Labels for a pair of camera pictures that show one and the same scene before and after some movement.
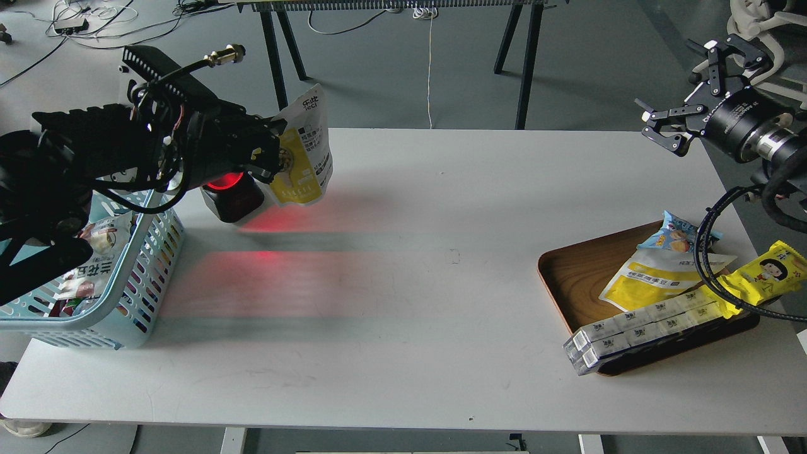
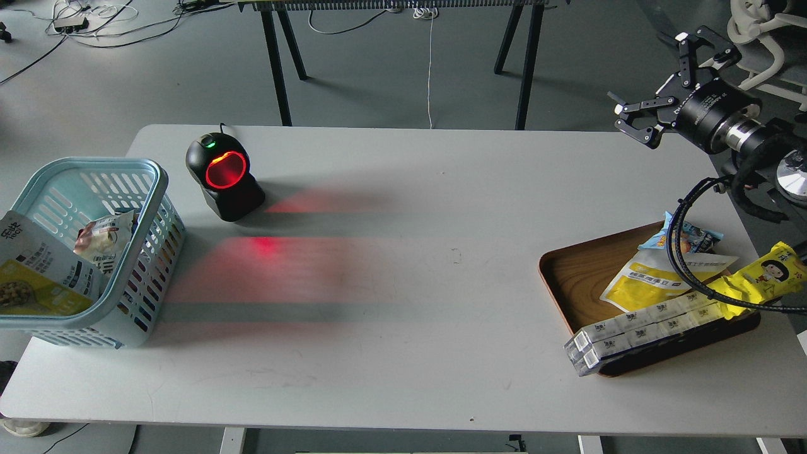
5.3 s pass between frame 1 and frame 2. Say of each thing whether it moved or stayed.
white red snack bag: stayed
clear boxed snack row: stayed
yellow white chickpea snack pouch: moved
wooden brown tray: stayed
